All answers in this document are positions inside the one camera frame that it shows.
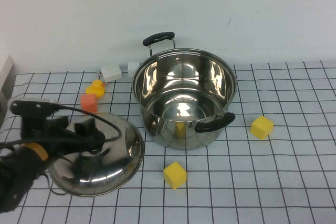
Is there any stainless steel lid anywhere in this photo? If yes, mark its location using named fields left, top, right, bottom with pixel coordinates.
left=48, top=113, right=145, bottom=197

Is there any grid-patterned white tablecloth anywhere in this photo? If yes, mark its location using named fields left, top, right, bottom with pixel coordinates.
left=0, top=60, right=336, bottom=224

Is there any black camera cable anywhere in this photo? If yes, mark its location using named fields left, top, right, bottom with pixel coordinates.
left=0, top=104, right=122, bottom=149

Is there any yellow rubber duck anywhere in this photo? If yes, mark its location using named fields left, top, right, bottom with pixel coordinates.
left=85, top=79, right=106, bottom=99

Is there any orange foam cube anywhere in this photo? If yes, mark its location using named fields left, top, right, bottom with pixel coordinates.
left=80, top=93, right=99, bottom=113

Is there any white grey board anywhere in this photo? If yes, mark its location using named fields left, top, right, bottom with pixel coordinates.
left=0, top=55, right=17, bottom=120

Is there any stainless steel pot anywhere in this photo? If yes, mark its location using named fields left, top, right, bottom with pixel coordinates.
left=132, top=31, right=237, bottom=150

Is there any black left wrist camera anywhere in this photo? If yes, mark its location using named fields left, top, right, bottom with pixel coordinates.
left=9, top=97, right=60, bottom=138

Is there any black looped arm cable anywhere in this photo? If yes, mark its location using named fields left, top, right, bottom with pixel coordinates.
left=43, top=173, right=68, bottom=196

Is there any yellow foam cube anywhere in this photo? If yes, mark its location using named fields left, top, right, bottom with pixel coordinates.
left=250, top=115, right=275, bottom=141
left=163, top=161, right=188, bottom=190

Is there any white power adapter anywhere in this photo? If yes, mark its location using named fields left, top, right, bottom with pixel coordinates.
left=95, top=64, right=123, bottom=83

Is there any small white cube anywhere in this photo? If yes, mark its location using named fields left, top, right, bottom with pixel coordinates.
left=128, top=61, right=140, bottom=77

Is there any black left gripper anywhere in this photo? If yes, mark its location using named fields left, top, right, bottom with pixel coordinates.
left=39, top=115, right=106, bottom=158

